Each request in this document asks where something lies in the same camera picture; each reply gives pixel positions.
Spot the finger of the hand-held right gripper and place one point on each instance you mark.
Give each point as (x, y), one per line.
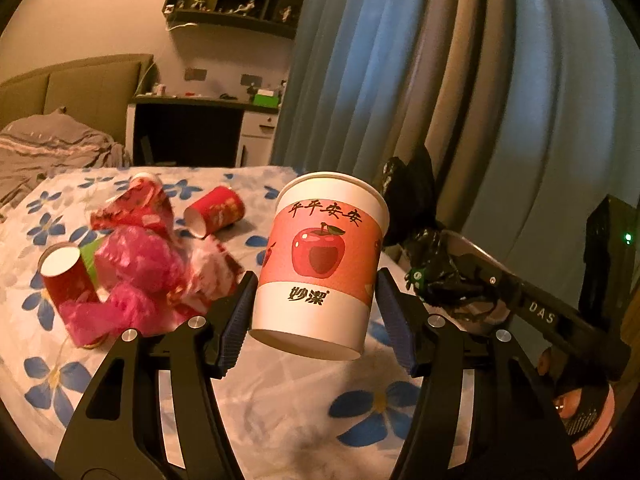
(495, 272)

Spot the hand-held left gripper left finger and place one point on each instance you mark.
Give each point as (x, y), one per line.
(234, 330)

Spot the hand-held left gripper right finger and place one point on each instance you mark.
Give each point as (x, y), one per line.
(397, 325)

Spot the white apple print paper cup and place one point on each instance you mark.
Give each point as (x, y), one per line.
(320, 270)

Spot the black trash bag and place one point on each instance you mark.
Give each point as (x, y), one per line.
(410, 200)

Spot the green foam net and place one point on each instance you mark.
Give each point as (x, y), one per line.
(92, 255)

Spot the person's right hand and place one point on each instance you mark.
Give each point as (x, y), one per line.
(562, 402)

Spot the crumpled red white wrapper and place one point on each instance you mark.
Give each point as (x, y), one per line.
(215, 270)

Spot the blue floral bed sheet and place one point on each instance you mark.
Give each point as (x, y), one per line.
(280, 400)

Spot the pink plastic bag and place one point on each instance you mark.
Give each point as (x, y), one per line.
(140, 270)

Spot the white drawer cabinet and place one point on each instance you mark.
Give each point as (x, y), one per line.
(257, 135)

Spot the dark desk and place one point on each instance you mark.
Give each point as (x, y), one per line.
(185, 130)

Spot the blue grey curtain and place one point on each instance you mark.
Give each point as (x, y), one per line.
(400, 60)

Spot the green box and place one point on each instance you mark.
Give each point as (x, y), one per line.
(265, 99)

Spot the small white jar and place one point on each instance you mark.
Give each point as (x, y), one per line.
(159, 89)

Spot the grey blanket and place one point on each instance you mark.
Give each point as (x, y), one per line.
(50, 145)

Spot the padded bed headboard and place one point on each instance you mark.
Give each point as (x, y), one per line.
(85, 90)

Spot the wall socket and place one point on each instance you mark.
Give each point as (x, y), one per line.
(251, 80)
(195, 74)

